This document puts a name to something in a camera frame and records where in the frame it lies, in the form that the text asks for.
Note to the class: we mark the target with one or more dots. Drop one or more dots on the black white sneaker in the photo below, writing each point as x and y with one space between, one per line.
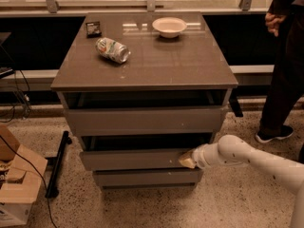
284 132

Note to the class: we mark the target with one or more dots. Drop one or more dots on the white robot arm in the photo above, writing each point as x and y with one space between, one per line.
231 150

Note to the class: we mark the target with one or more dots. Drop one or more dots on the person's hand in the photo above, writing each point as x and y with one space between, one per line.
273 22

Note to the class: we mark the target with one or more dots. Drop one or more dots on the white paper bowl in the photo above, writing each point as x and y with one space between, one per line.
169 27

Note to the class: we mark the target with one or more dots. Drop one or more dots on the black stand leg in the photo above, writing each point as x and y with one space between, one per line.
55 163
233 101

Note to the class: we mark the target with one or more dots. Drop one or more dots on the person in dark clothes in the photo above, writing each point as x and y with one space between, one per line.
287 84

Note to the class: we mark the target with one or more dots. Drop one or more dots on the grey top drawer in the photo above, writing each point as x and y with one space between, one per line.
97 122

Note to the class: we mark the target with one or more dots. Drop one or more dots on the cardboard box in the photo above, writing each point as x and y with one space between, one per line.
21 177

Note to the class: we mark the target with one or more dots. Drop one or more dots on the black stand leg left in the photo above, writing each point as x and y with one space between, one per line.
55 163

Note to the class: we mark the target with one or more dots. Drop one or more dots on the black stand leg right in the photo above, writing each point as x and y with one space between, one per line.
233 101

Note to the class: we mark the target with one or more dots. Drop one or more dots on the grey drawer cabinet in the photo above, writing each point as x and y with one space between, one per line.
188 71

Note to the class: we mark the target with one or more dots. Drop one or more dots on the small black snack packet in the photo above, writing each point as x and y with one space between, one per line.
93 29

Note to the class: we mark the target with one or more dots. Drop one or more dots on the crushed green soda can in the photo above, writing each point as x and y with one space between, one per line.
112 50

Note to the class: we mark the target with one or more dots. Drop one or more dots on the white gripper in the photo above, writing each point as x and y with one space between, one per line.
199 157

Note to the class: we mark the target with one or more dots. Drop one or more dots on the grey bottom drawer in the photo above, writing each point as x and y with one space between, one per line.
147 178

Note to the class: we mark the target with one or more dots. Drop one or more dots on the grey drawer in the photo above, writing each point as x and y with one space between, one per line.
97 122
139 152
147 178

